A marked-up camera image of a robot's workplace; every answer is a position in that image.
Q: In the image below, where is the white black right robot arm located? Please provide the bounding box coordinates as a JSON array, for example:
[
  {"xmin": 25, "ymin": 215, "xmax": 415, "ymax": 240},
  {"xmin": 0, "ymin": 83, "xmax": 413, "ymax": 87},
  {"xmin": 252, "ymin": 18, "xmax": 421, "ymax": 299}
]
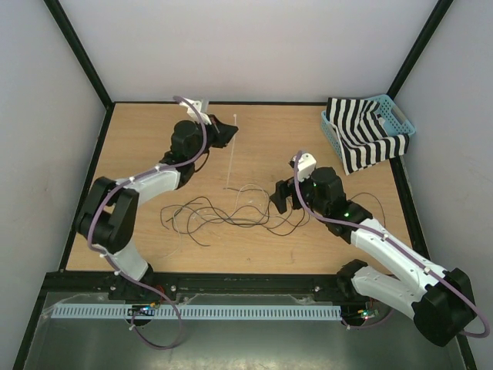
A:
[{"xmin": 270, "ymin": 167, "xmax": 477, "ymax": 347}]

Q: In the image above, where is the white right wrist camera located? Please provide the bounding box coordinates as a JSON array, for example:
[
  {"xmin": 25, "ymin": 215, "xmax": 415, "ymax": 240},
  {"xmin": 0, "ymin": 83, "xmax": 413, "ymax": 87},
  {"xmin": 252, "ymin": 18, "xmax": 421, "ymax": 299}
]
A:
[{"xmin": 297, "ymin": 153, "xmax": 317, "ymax": 182}]

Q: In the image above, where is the black white striped cloth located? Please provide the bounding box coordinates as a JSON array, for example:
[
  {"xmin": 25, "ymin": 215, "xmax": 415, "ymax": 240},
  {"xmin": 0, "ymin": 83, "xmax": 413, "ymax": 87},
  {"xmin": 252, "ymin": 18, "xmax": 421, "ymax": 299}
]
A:
[{"xmin": 325, "ymin": 97, "xmax": 411, "ymax": 175}]

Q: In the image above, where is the white wire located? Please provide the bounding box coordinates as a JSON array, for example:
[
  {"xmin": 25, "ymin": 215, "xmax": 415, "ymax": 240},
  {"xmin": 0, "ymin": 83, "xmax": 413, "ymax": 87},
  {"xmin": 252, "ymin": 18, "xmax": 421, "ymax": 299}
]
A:
[{"xmin": 161, "ymin": 183, "xmax": 305, "ymax": 259}]

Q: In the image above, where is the black cage frame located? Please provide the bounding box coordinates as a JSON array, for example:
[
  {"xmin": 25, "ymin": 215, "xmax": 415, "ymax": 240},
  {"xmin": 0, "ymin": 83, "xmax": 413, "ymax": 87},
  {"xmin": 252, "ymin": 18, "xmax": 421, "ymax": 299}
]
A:
[{"xmin": 11, "ymin": 0, "xmax": 493, "ymax": 370}]

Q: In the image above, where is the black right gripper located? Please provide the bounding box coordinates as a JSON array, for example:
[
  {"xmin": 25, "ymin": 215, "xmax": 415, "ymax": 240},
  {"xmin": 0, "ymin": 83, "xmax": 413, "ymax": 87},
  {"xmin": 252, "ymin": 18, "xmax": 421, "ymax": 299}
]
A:
[{"xmin": 270, "ymin": 170, "xmax": 328, "ymax": 216}]

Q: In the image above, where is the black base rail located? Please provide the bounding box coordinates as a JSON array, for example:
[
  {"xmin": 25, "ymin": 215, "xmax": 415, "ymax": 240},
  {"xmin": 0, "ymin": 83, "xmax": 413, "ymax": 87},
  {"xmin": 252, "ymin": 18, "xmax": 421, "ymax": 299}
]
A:
[{"xmin": 42, "ymin": 271, "xmax": 451, "ymax": 306}]

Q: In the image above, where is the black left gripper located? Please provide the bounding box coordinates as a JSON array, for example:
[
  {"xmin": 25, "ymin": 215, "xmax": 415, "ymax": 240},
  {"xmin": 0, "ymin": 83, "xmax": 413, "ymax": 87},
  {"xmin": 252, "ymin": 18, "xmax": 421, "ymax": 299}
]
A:
[{"xmin": 189, "ymin": 115, "xmax": 238, "ymax": 163}]

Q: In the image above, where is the grey metal front plate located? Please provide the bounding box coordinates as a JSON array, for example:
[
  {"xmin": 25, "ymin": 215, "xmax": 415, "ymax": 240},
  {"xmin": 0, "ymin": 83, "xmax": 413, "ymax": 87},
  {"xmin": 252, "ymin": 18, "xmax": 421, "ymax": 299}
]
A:
[{"xmin": 24, "ymin": 294, "xmax": 465, "ymax": 369}]

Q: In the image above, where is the light blue perforated basket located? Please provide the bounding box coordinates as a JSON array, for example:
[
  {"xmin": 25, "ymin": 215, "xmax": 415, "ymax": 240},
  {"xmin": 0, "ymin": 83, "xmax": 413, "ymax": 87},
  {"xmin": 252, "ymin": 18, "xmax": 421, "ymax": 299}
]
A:
[{"xmin": 320, "ymin": 94, "xmax": 416, "ymax": 160}]

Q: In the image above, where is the white slotted cable duct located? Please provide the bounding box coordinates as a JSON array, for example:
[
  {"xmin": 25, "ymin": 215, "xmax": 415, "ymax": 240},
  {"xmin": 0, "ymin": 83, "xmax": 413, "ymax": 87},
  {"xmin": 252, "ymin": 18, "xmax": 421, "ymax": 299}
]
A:
[{"xmin": 51, "ymin": 304, "xmax": 340, "ymax": 321}]

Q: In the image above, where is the grey wire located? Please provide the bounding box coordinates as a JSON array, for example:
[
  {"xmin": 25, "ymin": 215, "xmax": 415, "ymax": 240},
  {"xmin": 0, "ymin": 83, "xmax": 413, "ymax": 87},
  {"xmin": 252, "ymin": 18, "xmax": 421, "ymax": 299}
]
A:
[{"xmin": 169, "ymin": 184, "xmax": 309, "ymax": 237}]

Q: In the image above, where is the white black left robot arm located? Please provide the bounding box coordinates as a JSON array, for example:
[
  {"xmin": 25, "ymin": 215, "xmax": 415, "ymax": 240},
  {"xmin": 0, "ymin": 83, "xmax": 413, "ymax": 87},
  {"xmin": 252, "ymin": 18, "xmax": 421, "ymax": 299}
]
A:
[{"xmin": 75, "ymin": 115, "xmax": 238, "ymax": 299}]

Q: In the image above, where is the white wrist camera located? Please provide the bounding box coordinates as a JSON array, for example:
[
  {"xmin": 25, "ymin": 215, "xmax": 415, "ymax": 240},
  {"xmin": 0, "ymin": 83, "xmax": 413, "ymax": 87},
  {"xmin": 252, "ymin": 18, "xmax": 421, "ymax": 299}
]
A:
[
  {"xmin": 180, "ymin": 98, "xmax": 212, "ymax": 125},
  {"xmin": 297, "ymin": 153, "xmax": 317, "ymax": 182}
]

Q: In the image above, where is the white zip tie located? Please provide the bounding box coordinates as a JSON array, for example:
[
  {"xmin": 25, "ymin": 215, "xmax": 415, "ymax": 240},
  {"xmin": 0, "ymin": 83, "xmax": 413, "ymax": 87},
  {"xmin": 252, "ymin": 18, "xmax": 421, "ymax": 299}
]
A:
[{"xmin": 225, "ymin": 113, "xmax": 238, "ymax": 189}]

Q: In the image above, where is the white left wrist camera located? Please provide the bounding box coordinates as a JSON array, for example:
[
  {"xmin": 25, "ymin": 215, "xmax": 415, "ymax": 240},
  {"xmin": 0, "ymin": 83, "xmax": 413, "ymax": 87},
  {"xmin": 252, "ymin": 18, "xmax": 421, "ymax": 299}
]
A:
[{"xmin": 180, "ymin": 98, "xmax": 212, "ymax": 125}]

